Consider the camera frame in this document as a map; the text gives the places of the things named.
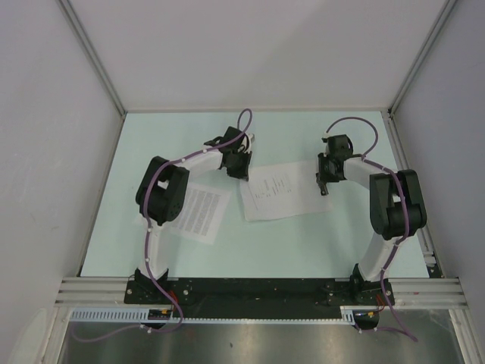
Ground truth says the left aluminium corner post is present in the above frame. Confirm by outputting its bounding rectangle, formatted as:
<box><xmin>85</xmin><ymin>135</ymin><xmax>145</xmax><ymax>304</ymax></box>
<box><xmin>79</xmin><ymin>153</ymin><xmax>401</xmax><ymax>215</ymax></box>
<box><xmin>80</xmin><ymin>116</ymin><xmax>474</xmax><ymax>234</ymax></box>
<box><xmin>55</xmin><ymin>0</ymin><xmax>127</xmax><ymax>119</ymax></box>

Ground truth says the aluminium corner post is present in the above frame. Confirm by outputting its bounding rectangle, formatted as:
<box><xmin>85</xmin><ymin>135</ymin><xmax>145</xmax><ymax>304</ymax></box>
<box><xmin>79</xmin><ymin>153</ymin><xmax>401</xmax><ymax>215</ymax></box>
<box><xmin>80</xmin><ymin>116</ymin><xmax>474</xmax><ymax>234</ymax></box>
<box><xmin>55</xmin><ymin>0</ymin><xmax>127</xmax><ymax>119</ymax></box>
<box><xmin>387</xmin><ymin>0</ymin><xmax>458</xmax><ymax>117</ymax></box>

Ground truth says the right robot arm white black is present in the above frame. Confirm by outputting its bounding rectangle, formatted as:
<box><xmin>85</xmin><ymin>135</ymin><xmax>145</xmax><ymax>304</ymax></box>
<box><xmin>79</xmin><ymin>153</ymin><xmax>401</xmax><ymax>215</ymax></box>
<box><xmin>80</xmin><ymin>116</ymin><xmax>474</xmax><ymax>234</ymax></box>
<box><xmin>316</xmin><ymin>135</ymin><xmax>427</xmax><ymax>304</ymax></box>

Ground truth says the right aluminium side rail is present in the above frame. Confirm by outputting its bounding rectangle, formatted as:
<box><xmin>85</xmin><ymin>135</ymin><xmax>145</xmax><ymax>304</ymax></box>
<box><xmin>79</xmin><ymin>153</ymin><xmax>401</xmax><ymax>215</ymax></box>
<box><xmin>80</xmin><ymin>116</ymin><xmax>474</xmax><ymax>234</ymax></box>
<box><xmin>380</xmin><ymin>110</ymin><xmax>443</xmax><ymax>278</ymax></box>

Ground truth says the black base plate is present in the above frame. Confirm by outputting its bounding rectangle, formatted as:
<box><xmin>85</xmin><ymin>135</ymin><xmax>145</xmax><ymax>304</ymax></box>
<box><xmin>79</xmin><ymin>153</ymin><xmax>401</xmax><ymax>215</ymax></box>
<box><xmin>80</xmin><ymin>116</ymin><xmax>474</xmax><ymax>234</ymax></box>
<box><xmin>124</xmin><ymin>275</ymin><xmax>395</xmax><ymax>306</ymax></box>

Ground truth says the right aluminium corner post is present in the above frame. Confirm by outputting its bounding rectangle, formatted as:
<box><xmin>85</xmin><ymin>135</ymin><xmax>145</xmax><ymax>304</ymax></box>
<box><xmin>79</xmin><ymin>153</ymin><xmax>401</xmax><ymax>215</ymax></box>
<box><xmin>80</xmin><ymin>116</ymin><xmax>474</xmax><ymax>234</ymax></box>
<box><xmin>387</xmin><ymin>0</ymin><xmax>458</xmax><ymax>117</ymax></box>

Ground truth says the aluminium front rail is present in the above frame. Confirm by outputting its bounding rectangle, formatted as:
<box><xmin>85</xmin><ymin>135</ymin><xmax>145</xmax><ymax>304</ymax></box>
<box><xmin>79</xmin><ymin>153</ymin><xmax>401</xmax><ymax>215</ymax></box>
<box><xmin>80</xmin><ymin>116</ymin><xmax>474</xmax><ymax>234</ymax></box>
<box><xmin>55</xmin><ymin>277</ymin><xmax>468</xmax><ymax>309</ymax></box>

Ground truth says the white dense text sheet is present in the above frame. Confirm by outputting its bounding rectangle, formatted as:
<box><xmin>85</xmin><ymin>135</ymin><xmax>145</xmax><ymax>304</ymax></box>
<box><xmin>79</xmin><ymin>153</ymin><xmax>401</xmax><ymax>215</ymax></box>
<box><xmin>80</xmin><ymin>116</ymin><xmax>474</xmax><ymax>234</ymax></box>
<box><xmin>169</xmin><ymin>183</ymin><xmax>232</xmax><ymax>245</ymax></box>

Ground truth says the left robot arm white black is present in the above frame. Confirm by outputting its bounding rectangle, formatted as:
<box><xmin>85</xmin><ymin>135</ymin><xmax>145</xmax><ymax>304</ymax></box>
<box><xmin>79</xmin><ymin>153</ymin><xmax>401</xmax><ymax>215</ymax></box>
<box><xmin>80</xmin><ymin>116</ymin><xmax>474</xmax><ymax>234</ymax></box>
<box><xmin>136</xmin><ymin>127</ymin><xmax>255</xmax><ymax>303</ymax></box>

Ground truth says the white signature form sheet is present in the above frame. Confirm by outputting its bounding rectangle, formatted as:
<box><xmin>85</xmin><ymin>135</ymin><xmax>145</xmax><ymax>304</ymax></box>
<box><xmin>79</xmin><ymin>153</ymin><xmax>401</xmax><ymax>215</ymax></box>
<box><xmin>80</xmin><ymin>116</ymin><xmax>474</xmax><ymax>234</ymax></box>
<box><xmin>239</xmin><ymin>161</ymin><xmax>323</xmax><ymax>222</ymax></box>

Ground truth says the white folder with clip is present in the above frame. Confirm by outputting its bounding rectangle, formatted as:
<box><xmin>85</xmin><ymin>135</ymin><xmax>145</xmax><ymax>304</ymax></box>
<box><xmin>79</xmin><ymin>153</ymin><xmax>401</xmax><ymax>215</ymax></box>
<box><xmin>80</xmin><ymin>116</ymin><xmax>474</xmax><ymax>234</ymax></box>
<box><xmin>302</xmin><ymin>160</ymin><xmax>333</xmax><ymax>214</ymax></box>

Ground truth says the white slotted cable duct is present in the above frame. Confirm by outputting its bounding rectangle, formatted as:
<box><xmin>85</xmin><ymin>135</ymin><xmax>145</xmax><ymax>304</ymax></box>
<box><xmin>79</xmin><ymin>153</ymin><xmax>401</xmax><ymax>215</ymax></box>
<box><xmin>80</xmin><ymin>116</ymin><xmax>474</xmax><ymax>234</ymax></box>
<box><xmin>70</xmin><ymin>307</ymin><xmax>355</xmax><ymax>325</ymax></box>

